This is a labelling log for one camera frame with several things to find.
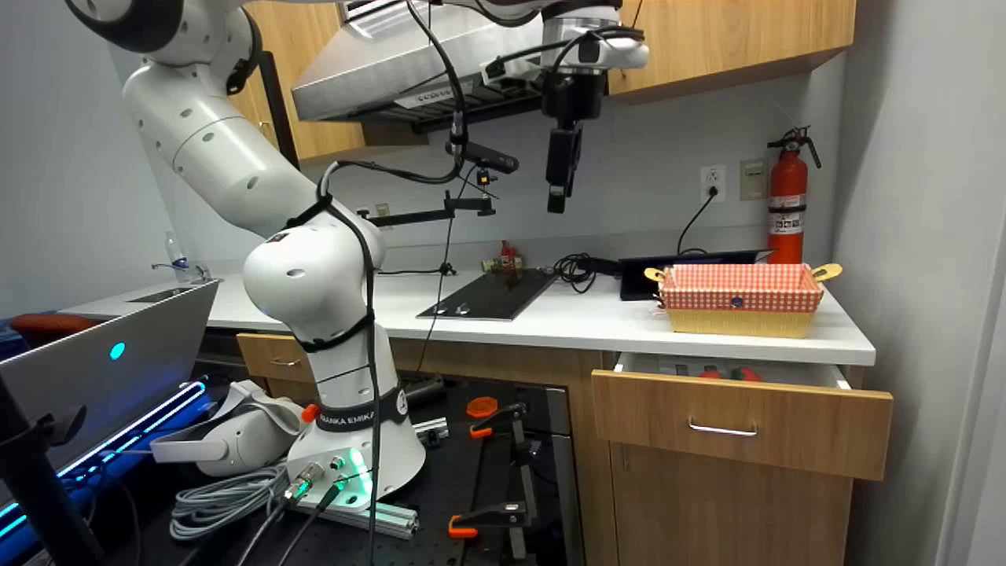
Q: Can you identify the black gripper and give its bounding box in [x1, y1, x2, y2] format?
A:
[542, 73, 603, 215]

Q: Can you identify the wooden top drawer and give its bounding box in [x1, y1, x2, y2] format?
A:
[591, 357, 893, 480]

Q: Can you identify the wooden drawer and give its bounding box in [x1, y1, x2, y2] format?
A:
[237, 333, 313, 384]
[591, 357, 893, 480]

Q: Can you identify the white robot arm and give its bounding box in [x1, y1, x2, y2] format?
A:
[65, 0, 429, 498]

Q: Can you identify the white kitchen countertop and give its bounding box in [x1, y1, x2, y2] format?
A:
[60, 256, 879, 368]

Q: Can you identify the wooden left drawer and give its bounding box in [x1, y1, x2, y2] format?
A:
[237, 333, 313, 384]

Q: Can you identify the open silver laptop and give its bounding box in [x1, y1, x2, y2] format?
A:
[0, 282, 218, 471]

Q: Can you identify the small red figurine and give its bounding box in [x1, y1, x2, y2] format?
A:
[498, 244, 526, 282]

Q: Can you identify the black induction cooktop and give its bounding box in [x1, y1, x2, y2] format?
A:
[426, 270, 555, 322]

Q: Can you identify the wooden upper cabinet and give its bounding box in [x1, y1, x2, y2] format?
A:
[610, 0, 857, 99]

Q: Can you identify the stainless range hood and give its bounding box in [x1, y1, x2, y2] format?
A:
[292, 0, 543, 127]

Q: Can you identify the red fire extinguisher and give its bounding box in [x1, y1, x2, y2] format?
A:
[766, 127, 822, 265]

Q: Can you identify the orange black clamp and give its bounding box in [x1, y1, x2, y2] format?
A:
[467, 398, 529, 440]
[448, 505, 529, 542]

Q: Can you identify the wooden lower cabinet door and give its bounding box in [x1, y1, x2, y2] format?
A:
[610, 444, 852, 566]

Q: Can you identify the orange black clamp lower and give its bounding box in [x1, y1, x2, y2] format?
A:
[448, 505, 529, 542]

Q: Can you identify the white VR headset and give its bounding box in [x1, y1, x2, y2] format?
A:
[152, 382, 302, 479]

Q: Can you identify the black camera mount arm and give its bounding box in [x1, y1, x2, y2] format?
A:
[368, 143, 518, 226]

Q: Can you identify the white wall outlet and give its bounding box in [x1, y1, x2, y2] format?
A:
[702, 163, 726, 205]

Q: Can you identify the metal drawer handle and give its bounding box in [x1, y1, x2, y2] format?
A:
[687, 423, 758, 440]

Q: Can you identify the grey coiled cable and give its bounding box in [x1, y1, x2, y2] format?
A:
[167, 469, 288, 544]

